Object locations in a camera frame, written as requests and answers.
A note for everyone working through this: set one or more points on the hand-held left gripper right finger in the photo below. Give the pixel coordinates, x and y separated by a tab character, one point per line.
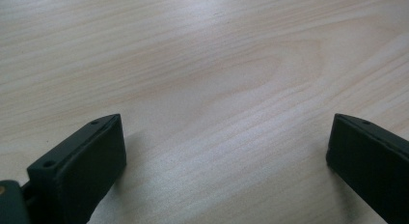
369	156

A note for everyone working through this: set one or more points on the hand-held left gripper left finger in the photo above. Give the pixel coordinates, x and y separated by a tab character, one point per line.
83	166

